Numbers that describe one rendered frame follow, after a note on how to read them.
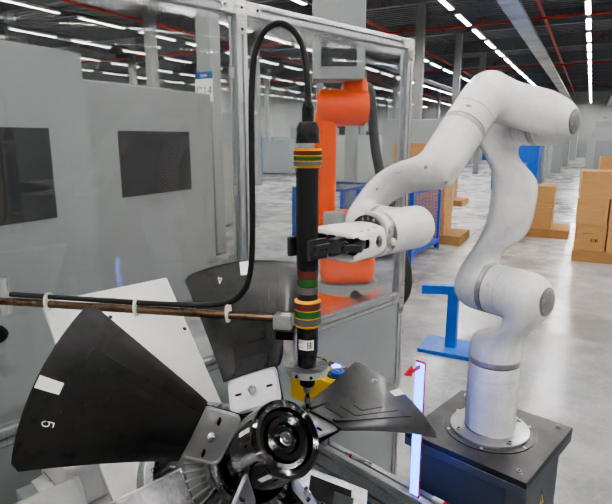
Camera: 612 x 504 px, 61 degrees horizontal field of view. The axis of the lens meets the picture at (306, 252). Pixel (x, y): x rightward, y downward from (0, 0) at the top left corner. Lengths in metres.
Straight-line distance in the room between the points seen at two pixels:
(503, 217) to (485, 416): 0.48
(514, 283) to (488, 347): 0.17
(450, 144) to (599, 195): 7.14
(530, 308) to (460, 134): 0.42
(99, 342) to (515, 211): 0.90
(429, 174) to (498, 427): 0.66
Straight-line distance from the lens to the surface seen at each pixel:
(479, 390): 1.37
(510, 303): 1.25
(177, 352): 1.13
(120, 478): 1.03
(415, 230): 0.99
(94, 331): 0.79
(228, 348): 0.94
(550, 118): 1.23
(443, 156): 1.05
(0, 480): 1.53
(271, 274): 1.00
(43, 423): 0.80
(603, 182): 8.15
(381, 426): 0.99
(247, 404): 0.90
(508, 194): 1.27
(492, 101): 1.15
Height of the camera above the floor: 1.66
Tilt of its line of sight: 12 degrees down
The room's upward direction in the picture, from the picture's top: straight up
